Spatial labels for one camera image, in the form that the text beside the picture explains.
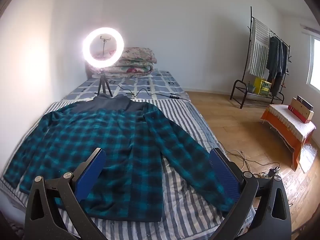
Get brown cardboard box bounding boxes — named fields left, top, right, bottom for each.
left=290, top=97, right=314, bottom=120

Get red flat box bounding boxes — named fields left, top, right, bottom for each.
left=287, top=104, right=310, bottom=124

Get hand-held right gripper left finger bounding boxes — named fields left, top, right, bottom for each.
left=24, top=148, right=107, bottom=240

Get black tripod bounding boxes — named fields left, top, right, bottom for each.
left=95, top=68, right=113, bottom=97

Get black metal clothes rack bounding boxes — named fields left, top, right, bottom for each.
left=230, top=6, right=292, bottom=109

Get striped hanging cloth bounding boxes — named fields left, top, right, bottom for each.
left=247, top=17, right=272, bottom=79

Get bed with striped sheet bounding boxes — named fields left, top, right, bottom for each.
left=0, top=97, right=256, bottom=240

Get dark maroon box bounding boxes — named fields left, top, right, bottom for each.
left=297, top=95, right=314, bottom=111

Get window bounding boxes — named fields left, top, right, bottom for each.
left=306, top=34, right=320, bottom=92

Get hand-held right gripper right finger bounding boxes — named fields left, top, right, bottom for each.
left=209, top=148, right=292, bottom=240

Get white ring light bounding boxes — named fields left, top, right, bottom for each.
left=82, top=27, right=124, bottom=69

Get power strip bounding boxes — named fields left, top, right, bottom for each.
left=260, top=166, right=281, bottom=178

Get black ring light cable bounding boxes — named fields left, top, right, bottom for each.
left=110, top=80, right=191, bottom=102

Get yellow box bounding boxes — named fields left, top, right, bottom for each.
left=253, top=77, right=272, bottom=96

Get teal plaid fleece shirt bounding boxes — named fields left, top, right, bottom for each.
left=2, top=93, right=235, bottom=222

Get folded floral quilt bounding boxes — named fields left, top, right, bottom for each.
left=86, top=47, right=157, bottom=78

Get dark hanging clothes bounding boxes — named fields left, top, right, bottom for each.
left=265, top=36, right=288, bottom=96

